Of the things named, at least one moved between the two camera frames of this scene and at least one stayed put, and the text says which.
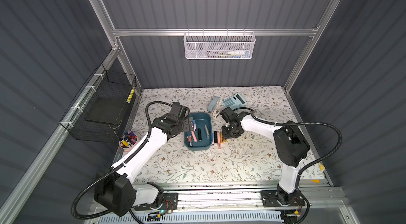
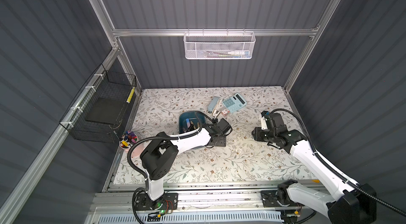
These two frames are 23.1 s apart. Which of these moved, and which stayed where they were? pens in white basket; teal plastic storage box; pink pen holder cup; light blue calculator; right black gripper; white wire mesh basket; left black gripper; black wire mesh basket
Moved: teal plastic storage box; left black gripper; right black gripper
Stayed: pens in white basket; light blue calculator; black wire mesh basket; pink pen holder cup; white wire mesh basket
